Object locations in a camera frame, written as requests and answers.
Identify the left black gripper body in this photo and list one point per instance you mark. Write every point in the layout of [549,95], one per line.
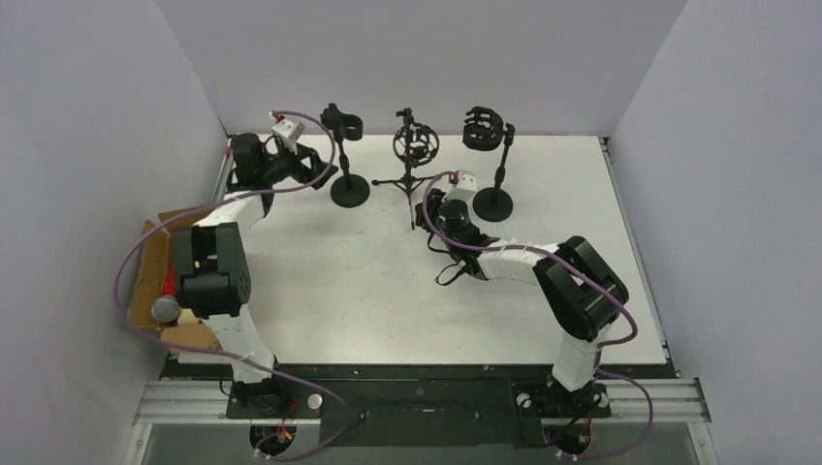
[302,164]

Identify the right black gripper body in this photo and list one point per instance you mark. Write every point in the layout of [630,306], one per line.
[434,209]

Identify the clip mic stand round base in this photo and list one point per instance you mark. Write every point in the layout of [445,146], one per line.
[349,190]

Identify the tripod shock mount stand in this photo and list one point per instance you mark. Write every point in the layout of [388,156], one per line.
[415,145]

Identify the brown cardboard box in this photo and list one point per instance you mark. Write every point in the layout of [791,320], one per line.
[155,256]

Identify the red glitter microphone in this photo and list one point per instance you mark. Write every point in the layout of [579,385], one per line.
[168,283]

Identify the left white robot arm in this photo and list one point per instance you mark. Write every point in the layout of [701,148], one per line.
[211,270]

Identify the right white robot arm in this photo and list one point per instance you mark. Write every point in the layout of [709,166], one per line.
[584,294]

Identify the grey mesh head microphone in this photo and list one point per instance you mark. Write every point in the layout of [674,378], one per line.
[165,310]

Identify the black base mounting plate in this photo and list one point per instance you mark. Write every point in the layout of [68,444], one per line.
[422,406]

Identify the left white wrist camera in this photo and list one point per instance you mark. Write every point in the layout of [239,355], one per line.
[286,132]

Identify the shock mount stand round base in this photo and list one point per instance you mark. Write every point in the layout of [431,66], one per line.
[484,130]

